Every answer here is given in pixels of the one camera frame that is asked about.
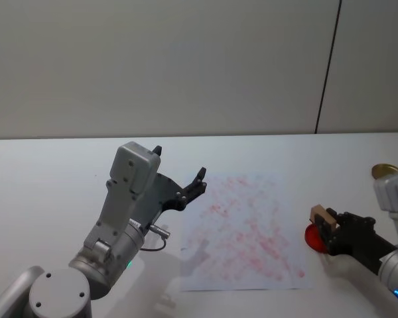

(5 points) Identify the round gold metal lid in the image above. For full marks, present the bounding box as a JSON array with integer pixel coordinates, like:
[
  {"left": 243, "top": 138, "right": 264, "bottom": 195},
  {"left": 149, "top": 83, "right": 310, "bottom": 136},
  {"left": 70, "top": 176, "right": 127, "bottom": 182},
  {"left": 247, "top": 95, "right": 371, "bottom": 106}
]
[{"left": 371, "top": 162, "right": 398, "bottom": 182}]

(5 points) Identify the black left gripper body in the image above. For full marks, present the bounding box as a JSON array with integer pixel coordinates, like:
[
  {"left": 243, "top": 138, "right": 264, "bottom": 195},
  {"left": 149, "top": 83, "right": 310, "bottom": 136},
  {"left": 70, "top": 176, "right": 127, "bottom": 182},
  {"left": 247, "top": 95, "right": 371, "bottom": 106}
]
[{"left": 130, "top": 172, "right": 184, "bottom": 233}]

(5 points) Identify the wooden block stamp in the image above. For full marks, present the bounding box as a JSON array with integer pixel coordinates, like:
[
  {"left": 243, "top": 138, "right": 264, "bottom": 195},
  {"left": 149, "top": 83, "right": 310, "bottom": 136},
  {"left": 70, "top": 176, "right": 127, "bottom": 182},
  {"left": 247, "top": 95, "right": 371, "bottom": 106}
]
[{"left": 310, "top": 204, "right": 338, "bottom": 235}]

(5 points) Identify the round red ink pad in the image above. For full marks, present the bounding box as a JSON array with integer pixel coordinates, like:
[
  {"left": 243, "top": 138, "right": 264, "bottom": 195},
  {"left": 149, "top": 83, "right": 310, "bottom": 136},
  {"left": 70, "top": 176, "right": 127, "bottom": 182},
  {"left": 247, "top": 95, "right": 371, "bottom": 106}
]
[{"left": 304, "top": 223, "right": 330, "bottom": 255}]

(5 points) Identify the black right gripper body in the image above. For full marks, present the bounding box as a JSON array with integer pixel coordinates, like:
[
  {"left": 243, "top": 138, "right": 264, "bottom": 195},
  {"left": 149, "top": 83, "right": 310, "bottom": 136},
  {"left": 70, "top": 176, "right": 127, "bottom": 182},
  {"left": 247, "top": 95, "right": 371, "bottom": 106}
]
[{"left": 328, "top": 212, "right": 398, "bottom": 276}]

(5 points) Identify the white paper with red marks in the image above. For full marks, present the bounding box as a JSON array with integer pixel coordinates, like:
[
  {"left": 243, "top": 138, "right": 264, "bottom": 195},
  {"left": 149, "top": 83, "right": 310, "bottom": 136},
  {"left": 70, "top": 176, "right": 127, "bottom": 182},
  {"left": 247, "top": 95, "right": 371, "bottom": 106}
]
[{"left": 178, "top": 171, "right": 315, "bottom": 293}]

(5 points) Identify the thin dark gripper cable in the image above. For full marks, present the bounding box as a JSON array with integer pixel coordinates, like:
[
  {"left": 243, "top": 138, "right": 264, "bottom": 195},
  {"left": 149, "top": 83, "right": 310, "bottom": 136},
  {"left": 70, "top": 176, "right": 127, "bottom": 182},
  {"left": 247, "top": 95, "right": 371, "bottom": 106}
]
[{"left": 139, "top": 224, "right": 172, "bottom": 252}]

